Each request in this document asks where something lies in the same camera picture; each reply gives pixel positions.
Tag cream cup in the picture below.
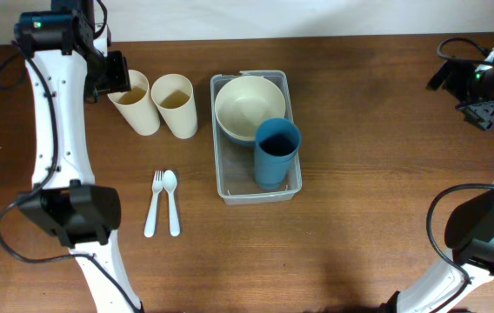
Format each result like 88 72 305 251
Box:
108 70 160 136
150 74 198 139

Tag white plastic fork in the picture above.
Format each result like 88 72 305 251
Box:
144 170 164 237

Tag white plastic spoon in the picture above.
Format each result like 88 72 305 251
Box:
163 170 181 236

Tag cream bowl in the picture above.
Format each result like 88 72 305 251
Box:
214 76 286 140
217 121 233 138

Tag blue bowl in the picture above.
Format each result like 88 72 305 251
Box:
228 137 255 148

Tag blue cup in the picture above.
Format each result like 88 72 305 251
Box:
254 118 302 166
255 155 294 190

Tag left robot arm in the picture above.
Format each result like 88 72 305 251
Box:
0 0 144 312

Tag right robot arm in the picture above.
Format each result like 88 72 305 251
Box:
379 47 494 313

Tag clear plastic container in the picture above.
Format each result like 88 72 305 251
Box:
210 70 303 205

